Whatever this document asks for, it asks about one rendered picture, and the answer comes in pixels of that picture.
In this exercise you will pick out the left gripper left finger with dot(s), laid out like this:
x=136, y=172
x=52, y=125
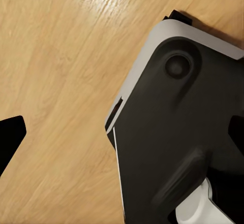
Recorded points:
x=12, y=132

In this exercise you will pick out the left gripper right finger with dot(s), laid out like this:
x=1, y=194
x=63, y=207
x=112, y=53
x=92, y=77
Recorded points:
x=236, y=131

